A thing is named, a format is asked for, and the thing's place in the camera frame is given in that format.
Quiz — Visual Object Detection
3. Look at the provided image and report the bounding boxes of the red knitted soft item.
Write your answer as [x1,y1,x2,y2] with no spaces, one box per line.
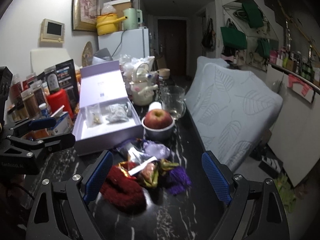
[100,165,146,209]

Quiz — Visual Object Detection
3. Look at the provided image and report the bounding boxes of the lavender sachet purple tassel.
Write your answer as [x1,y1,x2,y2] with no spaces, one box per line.
[139,140,192,196]

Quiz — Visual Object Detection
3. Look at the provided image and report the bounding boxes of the silver foil packet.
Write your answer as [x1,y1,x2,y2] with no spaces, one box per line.
[115,140,157,176]

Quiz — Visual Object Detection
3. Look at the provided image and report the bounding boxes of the brown green snack packet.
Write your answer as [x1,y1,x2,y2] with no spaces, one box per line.
[118,158,180,189]

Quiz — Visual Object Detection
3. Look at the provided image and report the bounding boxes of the spice jar brown contents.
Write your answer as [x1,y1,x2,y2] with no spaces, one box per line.
[21,88,41,119]

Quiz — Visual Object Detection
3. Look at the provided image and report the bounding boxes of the blue white small carton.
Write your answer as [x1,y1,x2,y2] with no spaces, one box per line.
[47,105,73,136]

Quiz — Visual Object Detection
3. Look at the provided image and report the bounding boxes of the red plastic container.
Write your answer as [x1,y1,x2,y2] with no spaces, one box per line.
[47,88,74,119]

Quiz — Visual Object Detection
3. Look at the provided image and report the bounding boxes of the dark label bottle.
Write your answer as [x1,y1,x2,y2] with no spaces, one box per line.
[44,66,60,94]

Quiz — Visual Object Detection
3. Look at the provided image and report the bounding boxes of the black printed package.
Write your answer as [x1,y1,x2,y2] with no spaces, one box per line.
[44,59,80,111]

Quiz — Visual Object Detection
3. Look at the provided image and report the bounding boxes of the white chair back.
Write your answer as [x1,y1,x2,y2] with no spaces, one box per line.
[30,48,71,75]

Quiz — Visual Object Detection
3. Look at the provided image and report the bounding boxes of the lavender gift box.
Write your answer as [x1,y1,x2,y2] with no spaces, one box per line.
[72,61,144,156]

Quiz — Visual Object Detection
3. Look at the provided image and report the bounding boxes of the woven round fan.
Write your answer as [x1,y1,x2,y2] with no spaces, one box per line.
[81,41,93,67]

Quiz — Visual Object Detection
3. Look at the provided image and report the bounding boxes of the light blue leaf cushion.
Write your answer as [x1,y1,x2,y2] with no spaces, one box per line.
[185,56,283,171]

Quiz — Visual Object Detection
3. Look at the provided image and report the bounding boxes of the cream cartoon teapot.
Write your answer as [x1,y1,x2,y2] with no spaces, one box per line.
[130,62,158,106]

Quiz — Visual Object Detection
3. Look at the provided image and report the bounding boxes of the grey metal bowl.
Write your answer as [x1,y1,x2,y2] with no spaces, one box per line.
[141,117,175,141]

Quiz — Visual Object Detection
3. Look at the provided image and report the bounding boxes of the red apple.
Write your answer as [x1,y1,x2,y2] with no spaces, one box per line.
[143,109,173,129]

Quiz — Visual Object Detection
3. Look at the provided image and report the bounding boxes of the yellow pot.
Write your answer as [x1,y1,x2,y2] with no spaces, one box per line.
[96,13,128,36]

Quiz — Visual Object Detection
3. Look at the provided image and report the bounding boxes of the gold framed picture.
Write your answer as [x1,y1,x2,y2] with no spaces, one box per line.
[72,0,99,32]

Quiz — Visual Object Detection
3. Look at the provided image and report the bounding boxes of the white mini fridge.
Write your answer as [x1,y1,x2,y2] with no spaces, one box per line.
[98,28,150,60]

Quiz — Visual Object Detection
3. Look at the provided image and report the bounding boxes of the clear glass pitcher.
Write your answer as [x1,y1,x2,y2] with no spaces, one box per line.
[160,86,186,120]

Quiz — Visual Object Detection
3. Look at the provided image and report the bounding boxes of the mint green electric kettle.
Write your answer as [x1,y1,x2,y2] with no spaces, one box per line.
[123,8,143,30]

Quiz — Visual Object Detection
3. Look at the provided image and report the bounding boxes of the green tote bag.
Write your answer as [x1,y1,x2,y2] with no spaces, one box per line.
[220,27,247,50]

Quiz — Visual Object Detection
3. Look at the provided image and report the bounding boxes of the wall intercom panel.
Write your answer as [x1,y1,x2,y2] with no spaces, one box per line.
[40,18,65,43]

